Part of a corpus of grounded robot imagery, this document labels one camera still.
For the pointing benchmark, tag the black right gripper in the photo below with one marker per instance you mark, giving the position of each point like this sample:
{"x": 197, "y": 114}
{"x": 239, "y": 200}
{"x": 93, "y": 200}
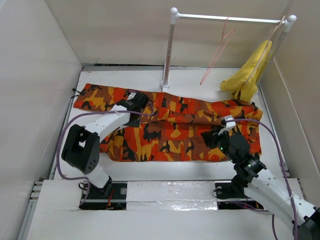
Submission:
{"x": 211, "y": 136}

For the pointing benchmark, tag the orange camouflage trousers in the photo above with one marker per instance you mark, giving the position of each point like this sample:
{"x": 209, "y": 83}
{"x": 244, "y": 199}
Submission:
{"x": 174, "y": 128}

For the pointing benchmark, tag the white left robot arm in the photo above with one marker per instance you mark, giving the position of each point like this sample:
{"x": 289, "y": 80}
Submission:
{"x": 81, "y": 149}

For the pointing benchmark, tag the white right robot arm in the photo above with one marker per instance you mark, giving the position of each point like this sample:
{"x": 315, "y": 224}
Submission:
{"x": 255, "y": 181}

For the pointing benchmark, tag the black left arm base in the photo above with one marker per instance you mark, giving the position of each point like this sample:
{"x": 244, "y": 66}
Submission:
{"x": 115, "y": 200}

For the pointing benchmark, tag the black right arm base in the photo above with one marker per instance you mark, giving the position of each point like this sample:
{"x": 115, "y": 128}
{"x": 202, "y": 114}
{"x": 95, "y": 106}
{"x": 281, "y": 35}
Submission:
{"x": 229, "y": 199}

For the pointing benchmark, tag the wooden hanger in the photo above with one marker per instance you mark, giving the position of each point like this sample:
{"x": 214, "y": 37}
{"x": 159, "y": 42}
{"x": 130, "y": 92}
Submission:
{"x": 265, "y": 49}

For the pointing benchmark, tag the yellow garment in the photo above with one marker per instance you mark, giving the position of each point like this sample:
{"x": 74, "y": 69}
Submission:
{"x": 235, "y": 84}

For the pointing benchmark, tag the white clothes rack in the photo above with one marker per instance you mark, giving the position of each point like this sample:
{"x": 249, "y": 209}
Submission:
{"x": 285, "y": 25}

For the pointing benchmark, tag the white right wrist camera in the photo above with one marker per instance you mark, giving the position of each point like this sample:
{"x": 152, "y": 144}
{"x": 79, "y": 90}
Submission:
{"x": 228, "y": 122}

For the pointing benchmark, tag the pink wire hanger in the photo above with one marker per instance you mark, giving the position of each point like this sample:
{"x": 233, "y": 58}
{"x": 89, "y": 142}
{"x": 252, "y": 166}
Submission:
{"x": 225, "y": 38}

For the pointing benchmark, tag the aluminium frame rail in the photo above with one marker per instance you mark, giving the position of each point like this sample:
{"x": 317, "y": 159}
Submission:
{"x": 30, "y": 210}

